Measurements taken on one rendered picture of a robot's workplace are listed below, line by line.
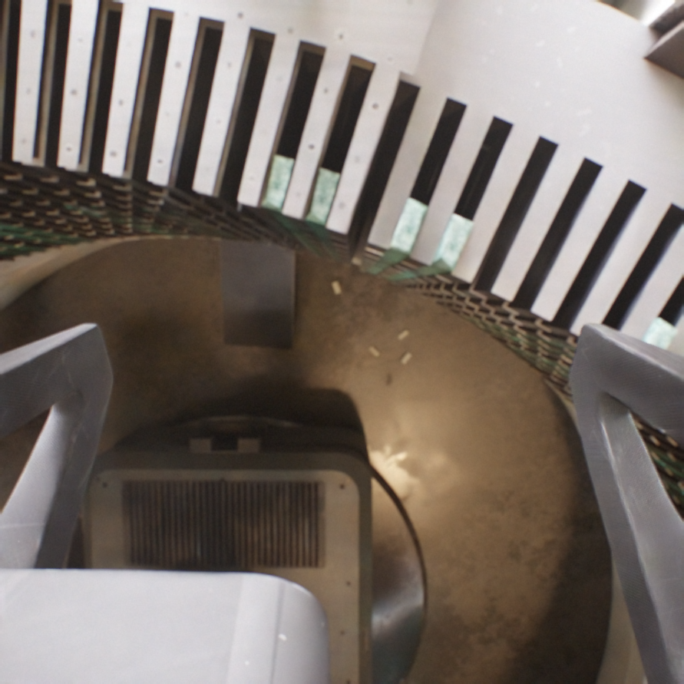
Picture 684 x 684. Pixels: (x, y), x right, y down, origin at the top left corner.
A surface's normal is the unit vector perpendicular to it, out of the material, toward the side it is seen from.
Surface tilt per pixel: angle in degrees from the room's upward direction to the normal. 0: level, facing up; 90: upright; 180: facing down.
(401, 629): 0
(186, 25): 0
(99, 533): 0
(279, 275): 24
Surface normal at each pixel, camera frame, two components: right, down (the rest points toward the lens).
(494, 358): -0.02, 0.09
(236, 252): -0.04, 0.49
